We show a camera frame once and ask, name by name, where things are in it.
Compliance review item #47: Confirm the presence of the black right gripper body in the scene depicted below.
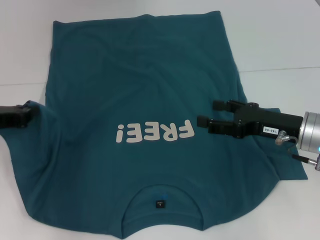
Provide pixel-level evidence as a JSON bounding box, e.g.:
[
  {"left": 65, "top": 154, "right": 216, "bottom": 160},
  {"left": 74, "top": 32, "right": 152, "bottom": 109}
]
[{"left": 232, "top": 102, "right": 304, "bottom": 140}]

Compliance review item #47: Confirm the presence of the teal blue FREE t-shirt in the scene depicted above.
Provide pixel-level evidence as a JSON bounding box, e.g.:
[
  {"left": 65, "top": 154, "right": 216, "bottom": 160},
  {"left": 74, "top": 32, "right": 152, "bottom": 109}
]
[{"left": 0, "top": 10, "right": 309, "bottom": 240}]

